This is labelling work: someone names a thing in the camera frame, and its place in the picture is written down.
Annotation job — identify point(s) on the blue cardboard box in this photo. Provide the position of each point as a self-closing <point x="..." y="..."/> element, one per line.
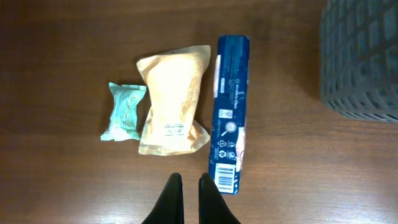
<point x="228" y="131"/>

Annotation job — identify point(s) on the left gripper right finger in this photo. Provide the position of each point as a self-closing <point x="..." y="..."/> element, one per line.
<point x="212" y="207"/>

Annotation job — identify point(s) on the tan paper pouch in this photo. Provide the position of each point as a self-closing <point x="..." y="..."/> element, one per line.
<point x="173" y="80"/>

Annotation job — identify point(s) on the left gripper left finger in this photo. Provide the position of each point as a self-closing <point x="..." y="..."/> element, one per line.
<point x="168" y="209"/>

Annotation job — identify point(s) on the grey plastic basket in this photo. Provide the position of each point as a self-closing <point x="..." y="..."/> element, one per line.
<point x="358" y="59"/>

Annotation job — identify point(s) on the teal snack packet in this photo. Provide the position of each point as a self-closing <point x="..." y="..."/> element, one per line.
<point x="123" y="119"/>

